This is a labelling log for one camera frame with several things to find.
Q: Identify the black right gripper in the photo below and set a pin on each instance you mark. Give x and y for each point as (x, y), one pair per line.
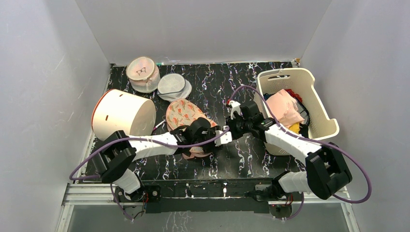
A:
(237, 123)

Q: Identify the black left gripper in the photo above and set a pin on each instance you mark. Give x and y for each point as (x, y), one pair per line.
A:
(212, 132)

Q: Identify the peach patterned mesh laundry bag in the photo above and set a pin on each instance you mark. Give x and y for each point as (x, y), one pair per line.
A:
(182, 113)

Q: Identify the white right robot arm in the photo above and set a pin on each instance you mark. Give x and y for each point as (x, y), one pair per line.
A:
(326, 171)

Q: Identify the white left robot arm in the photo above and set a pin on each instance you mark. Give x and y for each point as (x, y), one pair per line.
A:
(113, 159)

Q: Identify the white round mesh laundry bag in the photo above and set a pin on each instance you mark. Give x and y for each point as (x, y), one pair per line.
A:
(173, 86)

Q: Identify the cream plastic laundry basket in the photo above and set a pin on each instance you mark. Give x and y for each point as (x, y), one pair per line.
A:
(301, 82)

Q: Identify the pink round mesh laundry bag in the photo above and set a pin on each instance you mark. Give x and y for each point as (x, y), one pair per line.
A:
(143, 74)

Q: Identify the dark blue garment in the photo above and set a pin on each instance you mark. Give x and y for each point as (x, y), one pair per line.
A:
(267, 96)

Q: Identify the pink garment in basket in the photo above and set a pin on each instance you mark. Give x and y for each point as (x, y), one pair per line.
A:
(284, 108)

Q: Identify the purple capped marker pen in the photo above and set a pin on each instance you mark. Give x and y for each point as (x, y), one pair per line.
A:
(158, 125)

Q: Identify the yellow garment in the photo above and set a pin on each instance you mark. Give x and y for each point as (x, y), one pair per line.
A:
(296, 127)

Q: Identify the red lace garment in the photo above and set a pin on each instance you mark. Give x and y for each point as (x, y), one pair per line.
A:
(294, 95)

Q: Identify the grey black garment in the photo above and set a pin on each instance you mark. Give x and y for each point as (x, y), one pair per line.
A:
(303, 111)

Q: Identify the green capped marker pen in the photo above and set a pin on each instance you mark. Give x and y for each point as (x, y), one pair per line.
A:
(161, 64)

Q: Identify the cream cylindrical bin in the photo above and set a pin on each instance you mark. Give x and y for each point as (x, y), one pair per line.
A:
(121, 111)

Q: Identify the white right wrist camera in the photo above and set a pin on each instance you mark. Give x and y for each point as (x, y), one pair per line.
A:
(234, 109)

